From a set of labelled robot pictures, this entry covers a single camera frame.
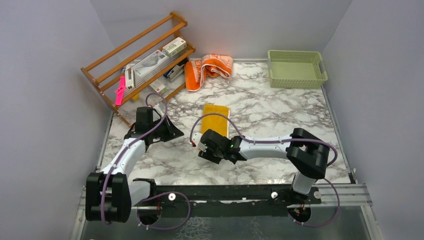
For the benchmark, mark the brown yellow bear towel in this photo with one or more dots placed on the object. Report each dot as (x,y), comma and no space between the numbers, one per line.
(214,122)

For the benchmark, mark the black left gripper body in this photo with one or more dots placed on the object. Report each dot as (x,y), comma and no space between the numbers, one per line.
(165,132)

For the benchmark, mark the large flat white box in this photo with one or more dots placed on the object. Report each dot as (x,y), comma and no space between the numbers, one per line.
(150,63)

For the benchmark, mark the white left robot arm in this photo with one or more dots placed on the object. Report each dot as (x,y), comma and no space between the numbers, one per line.
(109,195)

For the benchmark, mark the wooden shelf rack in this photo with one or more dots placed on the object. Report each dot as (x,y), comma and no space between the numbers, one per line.
(104,73)

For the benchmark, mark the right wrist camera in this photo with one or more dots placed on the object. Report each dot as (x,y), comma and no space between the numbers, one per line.
(196,139)

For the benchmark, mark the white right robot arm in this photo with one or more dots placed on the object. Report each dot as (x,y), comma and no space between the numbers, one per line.
(305,151)

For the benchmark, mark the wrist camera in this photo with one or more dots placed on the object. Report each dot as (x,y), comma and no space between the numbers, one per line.
(196,139)
(160,109)

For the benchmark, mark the pink marker pen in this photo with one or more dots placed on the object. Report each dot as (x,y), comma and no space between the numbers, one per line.
(120,91)

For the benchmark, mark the small white box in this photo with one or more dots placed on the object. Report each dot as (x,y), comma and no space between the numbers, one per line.
(174,47)

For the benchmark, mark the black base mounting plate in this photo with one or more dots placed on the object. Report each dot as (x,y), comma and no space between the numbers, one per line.
(178,201)

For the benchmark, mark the blue white stapler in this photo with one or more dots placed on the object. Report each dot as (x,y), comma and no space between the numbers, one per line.
(176,71)

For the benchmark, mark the green plastic basket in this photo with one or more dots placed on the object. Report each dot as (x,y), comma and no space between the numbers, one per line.
(296,69)

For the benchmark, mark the white upright box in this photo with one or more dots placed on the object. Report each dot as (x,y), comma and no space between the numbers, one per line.
(129,76)

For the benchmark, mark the orange white towel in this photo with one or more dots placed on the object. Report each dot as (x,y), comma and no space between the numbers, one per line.
(209,66)

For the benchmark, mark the white box on lower shelf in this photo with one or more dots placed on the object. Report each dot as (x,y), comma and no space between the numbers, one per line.
(158,86)

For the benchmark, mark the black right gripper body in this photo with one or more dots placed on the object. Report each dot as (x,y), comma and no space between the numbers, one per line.
(216,156)

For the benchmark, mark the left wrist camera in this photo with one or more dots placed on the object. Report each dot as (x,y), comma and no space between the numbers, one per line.
(160,109)

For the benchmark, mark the aluminium rail frame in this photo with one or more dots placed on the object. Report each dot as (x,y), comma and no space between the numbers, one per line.
(345,213)

